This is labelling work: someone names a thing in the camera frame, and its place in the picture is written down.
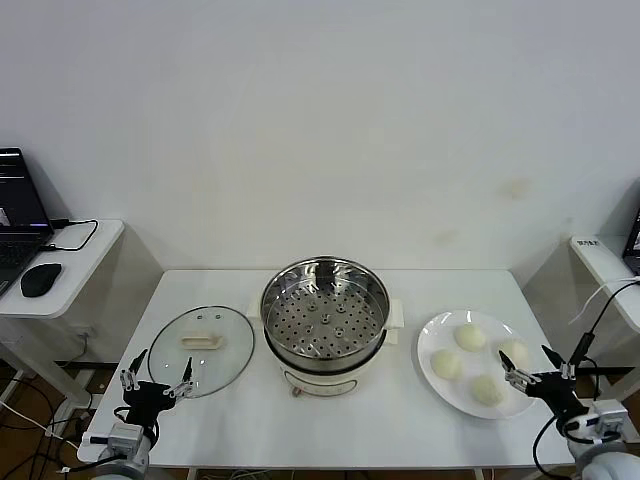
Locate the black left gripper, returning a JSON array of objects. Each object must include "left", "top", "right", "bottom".
[{"left": 118, "top": 348, "right": 197, "bottom": 427}]

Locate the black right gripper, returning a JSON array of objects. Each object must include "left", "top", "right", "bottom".
[{"left": 498, "top": 344, "right": 589, "bottom": 421}]

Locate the white steamed baozi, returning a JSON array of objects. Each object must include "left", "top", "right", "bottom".
[
  {"left": 496, "top": 338, "right": 530, "bottom": 369},
  {"left": 468, "top": 373, "right": 505, "bottom": 406},
  {"left": 430, "top": 349, "right": 464, "bottom": 381},
  {"left": 453, "top": 323, "right": 487, "bottom": 354}
]

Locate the glass lid cream handle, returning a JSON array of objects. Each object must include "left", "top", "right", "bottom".
[{"left": 147, "top": 304, "right": 256, "bottom": 400}]

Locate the stainless steel steamer basket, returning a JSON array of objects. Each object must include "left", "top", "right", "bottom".
[{"left": 247, "top": 256, "right": 405, "bottom": 364}]

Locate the white round plate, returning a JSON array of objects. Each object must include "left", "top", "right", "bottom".
[{"left": 417, "top": 309, "right": 543, "bottom": 420}]

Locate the white side table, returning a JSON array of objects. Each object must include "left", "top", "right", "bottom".
[
  {"left": 0, "top": 218, "right": 166, "bottom": 416},
  {"left": 519, "top": 233, "right": 640, "bottom": 441}
]

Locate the black computer mouse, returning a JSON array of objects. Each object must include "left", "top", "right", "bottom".
[{"left": 19, "top": 262, "right": 64, "bottom": 299}]

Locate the black open laptop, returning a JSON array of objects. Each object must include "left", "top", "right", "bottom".
[
  {"left": 622, "top": 202, "right": 640, "bottom": 276},
  {"left": 0, "top": 146, "right": 55, "bottom": 296}
]

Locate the cream electric cooking pot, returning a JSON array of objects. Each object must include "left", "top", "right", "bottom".
[{"left": 263, "top": 327, "right": 402, "bottom": 400}]

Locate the black cable with adapter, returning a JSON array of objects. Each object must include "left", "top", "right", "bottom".
[{"left": 564, "top": 281, "right": 640, "bottom": 371}]

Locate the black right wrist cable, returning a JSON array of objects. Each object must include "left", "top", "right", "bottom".
[{"left": 532, "top": 417, "right": 569, "bottom": 476}]

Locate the white flat cable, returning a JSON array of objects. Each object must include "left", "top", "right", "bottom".
[{"left": 569, "top": 276, "right": 640, "bottom": 326}]

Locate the black floor cable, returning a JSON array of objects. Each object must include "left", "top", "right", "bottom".
[{"left": 0, "top": 374, "right": 69, "bottom": 480}]

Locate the white floor cable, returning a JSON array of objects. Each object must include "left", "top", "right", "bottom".
[{"left": 0, "top": 399, "right": 81, "bottom": 444}]

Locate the black laptop charger cable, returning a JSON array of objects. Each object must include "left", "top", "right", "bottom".
[{"left": 42, "top": 218, "right": 100, "bottom": 253}]

